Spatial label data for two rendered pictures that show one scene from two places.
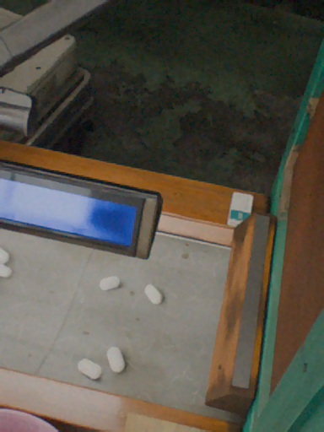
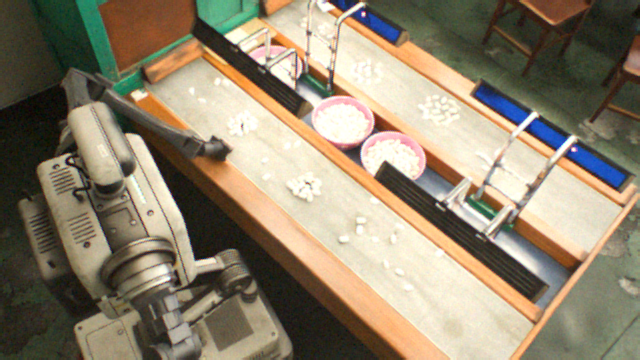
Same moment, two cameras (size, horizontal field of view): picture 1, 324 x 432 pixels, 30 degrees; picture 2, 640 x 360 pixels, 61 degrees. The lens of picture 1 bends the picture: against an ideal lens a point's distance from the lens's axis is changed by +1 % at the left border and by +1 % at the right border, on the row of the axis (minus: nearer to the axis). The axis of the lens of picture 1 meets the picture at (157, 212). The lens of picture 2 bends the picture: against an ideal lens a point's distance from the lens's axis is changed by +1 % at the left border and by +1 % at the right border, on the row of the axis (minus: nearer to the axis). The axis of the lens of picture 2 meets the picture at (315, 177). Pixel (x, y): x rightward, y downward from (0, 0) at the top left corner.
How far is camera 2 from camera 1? 2.25 m
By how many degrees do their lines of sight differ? 69
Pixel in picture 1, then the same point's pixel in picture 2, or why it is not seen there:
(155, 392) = (212, 72)
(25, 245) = (218, 127)
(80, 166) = not seen: hidden behind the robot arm
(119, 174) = not seen: hidden behind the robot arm
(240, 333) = (185, 47)
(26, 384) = (245, 85)
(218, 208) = (144, 101)
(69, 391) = (235, 78)
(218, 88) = not seen: outside the picture
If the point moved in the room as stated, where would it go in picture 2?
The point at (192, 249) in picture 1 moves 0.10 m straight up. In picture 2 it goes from (165, 99) to (161, 83)
